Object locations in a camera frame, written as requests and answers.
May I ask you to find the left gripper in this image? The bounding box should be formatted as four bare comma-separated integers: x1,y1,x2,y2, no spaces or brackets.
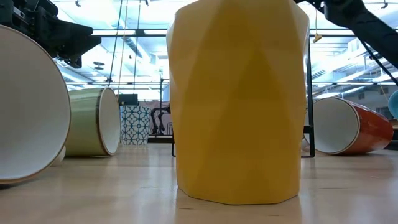
0,0,102,68

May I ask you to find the teal striped mug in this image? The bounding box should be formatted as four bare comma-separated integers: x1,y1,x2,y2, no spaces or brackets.
0,24,72,185

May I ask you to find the green mug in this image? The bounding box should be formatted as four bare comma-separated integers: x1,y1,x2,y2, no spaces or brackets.
64,86,121,157

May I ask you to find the blue white patterned mug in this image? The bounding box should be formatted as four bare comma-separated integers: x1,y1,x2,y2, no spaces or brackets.
119,105,152,146

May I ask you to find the yellow faceted mug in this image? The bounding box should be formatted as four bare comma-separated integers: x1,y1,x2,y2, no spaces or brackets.
165,0,310,206

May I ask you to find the orange mug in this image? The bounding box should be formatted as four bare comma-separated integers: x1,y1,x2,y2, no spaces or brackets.
300,96,394,156

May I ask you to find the light blue faceted mug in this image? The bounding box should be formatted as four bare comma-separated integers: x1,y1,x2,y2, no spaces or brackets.
387,90,398,121

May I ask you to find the black background equipment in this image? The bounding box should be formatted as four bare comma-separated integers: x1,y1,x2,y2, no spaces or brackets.
150,105,172,137

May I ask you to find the dark hanging cable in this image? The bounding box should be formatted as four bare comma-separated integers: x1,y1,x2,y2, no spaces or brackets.
132,0,141,94
108,0,124,87

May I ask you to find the black overhead frame bar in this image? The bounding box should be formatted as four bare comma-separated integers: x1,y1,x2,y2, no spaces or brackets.
91,29,398,39

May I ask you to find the black table edge rail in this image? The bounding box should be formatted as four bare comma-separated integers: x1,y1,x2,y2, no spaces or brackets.
147,136,398,151

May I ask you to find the black wire shelf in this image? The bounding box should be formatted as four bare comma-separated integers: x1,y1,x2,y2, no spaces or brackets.
170,37,315,159

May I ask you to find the yellow hanging cord plug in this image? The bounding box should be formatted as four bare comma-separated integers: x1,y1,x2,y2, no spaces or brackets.
312,9,323,44

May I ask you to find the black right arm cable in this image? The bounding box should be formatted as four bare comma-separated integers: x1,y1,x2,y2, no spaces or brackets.
359,39,398,86

